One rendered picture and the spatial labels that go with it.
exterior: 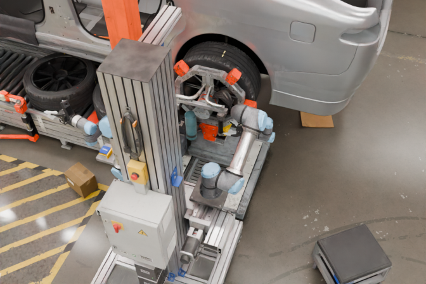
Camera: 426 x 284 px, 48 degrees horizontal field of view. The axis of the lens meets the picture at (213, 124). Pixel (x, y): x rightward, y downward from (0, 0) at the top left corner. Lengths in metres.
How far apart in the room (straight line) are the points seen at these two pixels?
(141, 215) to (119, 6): 1.25
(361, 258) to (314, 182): 0.96
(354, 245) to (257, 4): 1.79
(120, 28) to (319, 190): 2.17
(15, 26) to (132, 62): 2.57
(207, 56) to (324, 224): 1.65
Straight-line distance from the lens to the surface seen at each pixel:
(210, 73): 3.41
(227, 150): 4.07
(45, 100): 4.42
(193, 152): 4.17
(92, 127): 2.97
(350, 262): 3.48
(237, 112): 2.88
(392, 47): 5.81
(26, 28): 4.51
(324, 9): 3.17
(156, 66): 2.07
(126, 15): 3.00
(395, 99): 5.14
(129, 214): 2.55
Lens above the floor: 3.34
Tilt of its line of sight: 47 degrees down
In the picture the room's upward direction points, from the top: 1 degrees counter-clockwise
